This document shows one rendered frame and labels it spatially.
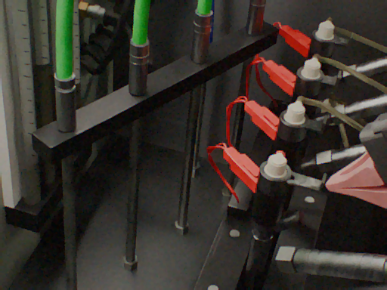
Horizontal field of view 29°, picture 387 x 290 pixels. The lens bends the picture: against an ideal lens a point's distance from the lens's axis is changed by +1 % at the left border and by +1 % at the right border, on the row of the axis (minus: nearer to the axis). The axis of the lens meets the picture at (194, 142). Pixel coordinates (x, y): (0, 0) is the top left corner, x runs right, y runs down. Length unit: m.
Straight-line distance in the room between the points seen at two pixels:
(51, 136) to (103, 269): 0.28
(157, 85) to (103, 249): 0.28
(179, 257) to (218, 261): 0.20
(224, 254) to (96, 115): 0.19
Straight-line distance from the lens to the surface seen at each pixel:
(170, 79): 0.78
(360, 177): 0.61
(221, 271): 0.76
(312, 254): 0.56
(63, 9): 0.63
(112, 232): 0.98
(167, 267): 0.95
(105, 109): 0.74
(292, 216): 0.69
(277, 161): 0.65
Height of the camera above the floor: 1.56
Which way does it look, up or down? 40 degrees down
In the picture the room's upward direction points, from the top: 6 degrees clockwise
